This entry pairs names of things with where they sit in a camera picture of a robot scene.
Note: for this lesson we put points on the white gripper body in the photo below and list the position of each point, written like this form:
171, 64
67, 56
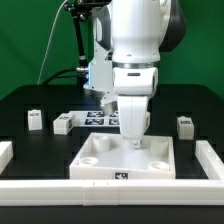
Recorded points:
132, 116

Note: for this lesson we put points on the white square table top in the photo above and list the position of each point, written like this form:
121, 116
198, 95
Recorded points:
106, 156

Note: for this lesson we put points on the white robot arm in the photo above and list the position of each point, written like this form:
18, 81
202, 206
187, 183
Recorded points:
129, 36

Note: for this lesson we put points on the white marker sheet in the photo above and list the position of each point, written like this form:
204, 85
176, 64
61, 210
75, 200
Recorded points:
94, 119

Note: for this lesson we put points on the white left fence piece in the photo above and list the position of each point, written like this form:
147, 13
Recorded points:
6, 154

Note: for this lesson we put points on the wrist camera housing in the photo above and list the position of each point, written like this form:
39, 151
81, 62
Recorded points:
135, 82

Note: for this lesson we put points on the white front fence wall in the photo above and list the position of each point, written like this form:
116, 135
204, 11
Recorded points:
111, 192

